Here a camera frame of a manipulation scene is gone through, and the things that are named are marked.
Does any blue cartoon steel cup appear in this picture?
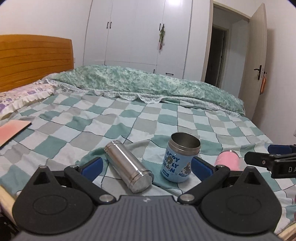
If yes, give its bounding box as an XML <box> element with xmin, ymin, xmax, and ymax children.
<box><xmin>161</xmin><ymin>132</ymin><xmax>201</xmax><ymax>183</ymax></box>

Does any pink cup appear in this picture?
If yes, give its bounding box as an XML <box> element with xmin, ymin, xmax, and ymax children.
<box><xmin>215</xmin><ymin>150</ymin><xmax>239</xmax><ymax>171</ymax></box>

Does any beige room door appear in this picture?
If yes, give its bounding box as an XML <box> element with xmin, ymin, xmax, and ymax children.
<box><xmin>238</xmin><ymin>4</ymin><xmax>267</xmax><ymax>120</ymax></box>

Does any checkered teal bed blanket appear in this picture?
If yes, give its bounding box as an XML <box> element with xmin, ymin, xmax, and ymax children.
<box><xmin>0</xmin><ymin>91</ymin><xmax>296</xmax><ymax>214</ymax></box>

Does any silver steel thermos bottle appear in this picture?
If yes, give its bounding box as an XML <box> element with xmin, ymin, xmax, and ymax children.
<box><xmin>104</xmin><ymin>140</ymin><xmax>154</xmax><ymax>194</ymax></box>

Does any green floral duvet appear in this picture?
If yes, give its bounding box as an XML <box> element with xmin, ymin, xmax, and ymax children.
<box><xmin>47</xmin><ymin>65</ymin><xmax>245</xmax><ymax>115</ymax></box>

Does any purple floral pillow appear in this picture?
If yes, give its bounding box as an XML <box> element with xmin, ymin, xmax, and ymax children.
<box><xmin>1</xmin><ymin>73</ymin><xmax>58</xmax><ymax>120</ymax></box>

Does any wooden bed headboard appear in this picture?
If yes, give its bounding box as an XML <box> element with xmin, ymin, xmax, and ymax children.
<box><xmin>0</xmin><ymin>34</ymin><xmax>74</xmax><ymax>92</ymax></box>

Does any white wardrobe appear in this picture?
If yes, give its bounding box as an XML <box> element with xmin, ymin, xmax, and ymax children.
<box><xmin>82</xmin><ymin>0</ymin><xmax>211</xmax><ymax>80</ymax></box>

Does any hanging green plant ornament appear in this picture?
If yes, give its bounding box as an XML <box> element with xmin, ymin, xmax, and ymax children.
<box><xmin>159</xmin><ymin>24</ymin><xmax>166</xmax><ymax>52</ymax></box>

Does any orange hanging strap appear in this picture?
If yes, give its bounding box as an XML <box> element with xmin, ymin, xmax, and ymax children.
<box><xmin>259</xmin><ymin>71</ymin><xmax>268</xmax><ymax>95</ymax></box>

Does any black door handle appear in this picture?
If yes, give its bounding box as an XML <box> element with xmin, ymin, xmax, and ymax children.
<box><xmin>254</xmin><ymin>65</ymin><xmax>262</xmax><ymax>80</ymax></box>

